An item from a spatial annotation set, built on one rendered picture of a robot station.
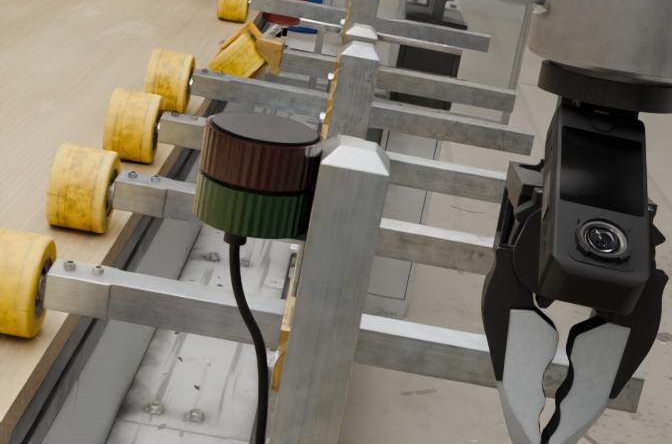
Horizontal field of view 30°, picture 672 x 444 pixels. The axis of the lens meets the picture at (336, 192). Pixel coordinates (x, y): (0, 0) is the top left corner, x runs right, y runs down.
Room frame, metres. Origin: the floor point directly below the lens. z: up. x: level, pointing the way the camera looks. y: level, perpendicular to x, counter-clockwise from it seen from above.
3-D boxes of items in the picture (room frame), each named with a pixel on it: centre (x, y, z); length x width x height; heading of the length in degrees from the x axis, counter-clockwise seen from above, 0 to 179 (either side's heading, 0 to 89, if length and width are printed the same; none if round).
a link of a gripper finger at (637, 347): (0.61, -0.15, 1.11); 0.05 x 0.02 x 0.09; 91
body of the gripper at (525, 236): (0.64, -0.13, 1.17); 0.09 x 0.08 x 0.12; 1
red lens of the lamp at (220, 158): (0.61, 0.04, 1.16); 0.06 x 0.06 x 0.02
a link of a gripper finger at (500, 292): (0.61, -0.11, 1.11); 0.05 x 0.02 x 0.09; 91
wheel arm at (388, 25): (2.40, 0.01, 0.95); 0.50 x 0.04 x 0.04; 91
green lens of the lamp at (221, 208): (0.61, 0.04, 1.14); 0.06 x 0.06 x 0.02
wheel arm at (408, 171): (1.40, 0.00, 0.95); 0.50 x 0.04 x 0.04; 91
